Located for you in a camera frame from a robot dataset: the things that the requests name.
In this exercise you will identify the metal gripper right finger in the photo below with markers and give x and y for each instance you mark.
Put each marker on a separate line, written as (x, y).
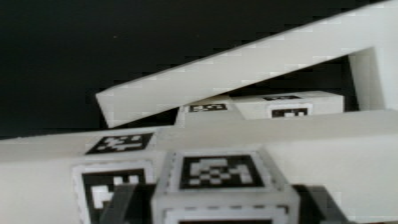
(320, 211)

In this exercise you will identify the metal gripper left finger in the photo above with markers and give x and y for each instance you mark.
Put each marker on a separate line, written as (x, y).
(128, 209)

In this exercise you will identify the white tagged bar part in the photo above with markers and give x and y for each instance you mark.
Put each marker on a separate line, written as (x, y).
(96, 178)

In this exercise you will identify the small white tagged cube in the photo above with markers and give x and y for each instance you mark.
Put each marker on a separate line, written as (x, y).
(222, 188)

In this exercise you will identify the white long chair back part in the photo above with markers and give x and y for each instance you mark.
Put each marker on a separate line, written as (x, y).
(333, 150)

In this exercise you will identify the white tagged leg block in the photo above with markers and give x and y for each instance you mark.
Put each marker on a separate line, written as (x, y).
(290, 104)

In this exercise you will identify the white leg with threaded end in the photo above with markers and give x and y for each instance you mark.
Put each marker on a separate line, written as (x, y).
(208, 111)

